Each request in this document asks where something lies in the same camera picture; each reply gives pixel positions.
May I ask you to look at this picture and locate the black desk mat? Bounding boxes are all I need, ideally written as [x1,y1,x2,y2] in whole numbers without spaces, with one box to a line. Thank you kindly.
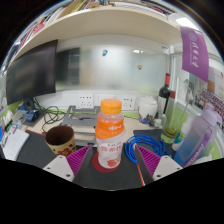
[16,129,174,191]

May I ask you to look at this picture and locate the purple pennant flag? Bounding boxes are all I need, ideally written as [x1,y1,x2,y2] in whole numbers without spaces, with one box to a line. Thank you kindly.
[179,25,210,83]

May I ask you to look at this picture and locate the small blue device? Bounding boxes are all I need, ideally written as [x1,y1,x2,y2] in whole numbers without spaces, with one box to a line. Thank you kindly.
[24,109,40,123]

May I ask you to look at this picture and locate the white open notebook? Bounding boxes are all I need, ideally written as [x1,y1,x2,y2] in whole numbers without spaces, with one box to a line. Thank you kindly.
[1,128,31,162]

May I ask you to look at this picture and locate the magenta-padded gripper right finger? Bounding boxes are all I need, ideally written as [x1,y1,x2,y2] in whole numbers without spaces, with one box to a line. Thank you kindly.
[133,144,183,185]

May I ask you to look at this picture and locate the dark wine bottle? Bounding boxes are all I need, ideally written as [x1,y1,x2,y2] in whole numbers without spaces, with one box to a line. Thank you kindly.
[157,72,172,116]

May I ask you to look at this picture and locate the coiled blue cable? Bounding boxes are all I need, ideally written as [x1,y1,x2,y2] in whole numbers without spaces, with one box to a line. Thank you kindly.
[124,134,171,165]

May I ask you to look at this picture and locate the flat round red coaster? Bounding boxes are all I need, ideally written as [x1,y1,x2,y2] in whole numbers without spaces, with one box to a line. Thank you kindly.
[91,151,121,173]

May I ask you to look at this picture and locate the black computer monitor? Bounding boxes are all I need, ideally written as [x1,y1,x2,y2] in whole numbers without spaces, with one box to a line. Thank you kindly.
[5,39,59,106]

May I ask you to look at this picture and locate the white wall socket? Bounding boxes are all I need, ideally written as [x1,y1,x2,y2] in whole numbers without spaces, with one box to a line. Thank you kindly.
[120,95,137,111]
[78,94,94,109]

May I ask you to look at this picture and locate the tangled black cables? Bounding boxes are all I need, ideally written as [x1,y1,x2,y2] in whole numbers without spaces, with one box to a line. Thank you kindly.
[33,98,68,134]

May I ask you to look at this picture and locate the orange-capped clear drink bottle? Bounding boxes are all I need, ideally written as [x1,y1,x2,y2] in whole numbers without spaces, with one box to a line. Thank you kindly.
[94,98,127,170]

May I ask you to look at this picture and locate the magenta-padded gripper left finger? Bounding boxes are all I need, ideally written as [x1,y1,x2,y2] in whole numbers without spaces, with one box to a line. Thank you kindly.
[42,144,95,187]

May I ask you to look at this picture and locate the grey metal laptop stand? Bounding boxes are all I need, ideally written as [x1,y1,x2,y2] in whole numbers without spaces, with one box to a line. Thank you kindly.
[60,104,101,146]

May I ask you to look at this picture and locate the purple translucent water bottle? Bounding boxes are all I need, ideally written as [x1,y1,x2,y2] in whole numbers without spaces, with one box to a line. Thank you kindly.
[173,103,223,168]

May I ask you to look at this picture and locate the green drinking glass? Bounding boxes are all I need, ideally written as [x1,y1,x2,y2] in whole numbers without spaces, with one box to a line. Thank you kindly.
[160,99,188,145]

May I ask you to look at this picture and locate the group photo poster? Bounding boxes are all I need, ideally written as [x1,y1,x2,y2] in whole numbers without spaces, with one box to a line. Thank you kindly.
[194,66,224,121]

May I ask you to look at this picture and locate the brown patterned paper cup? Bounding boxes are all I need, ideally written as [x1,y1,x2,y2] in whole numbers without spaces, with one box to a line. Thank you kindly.
[44,124,77,157]

